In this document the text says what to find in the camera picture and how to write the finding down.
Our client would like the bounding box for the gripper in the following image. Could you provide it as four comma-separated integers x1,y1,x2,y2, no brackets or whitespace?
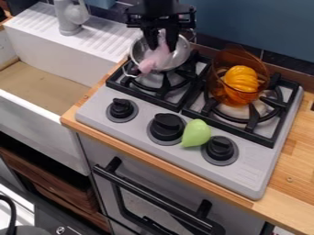
123,4,198,52

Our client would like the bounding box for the silver pot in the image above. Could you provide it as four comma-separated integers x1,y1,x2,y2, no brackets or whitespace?
119,28,195,78

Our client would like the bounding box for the orange transparent bowl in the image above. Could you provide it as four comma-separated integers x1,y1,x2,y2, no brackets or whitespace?
205,44,272,107

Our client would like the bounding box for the toy stove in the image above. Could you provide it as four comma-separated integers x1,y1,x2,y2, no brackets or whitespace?
73,49,306,201

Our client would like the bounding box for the orange toy pumpkin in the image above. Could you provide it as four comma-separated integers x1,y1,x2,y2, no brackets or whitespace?
221,64,262,104

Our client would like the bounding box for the tap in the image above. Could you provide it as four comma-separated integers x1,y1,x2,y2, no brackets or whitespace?
52,0,91,37

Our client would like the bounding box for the green toy pear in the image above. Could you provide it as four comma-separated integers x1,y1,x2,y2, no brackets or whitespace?
180,118,213,149

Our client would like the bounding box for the toy sink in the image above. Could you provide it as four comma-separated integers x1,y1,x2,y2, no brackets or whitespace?
0,2,142,177

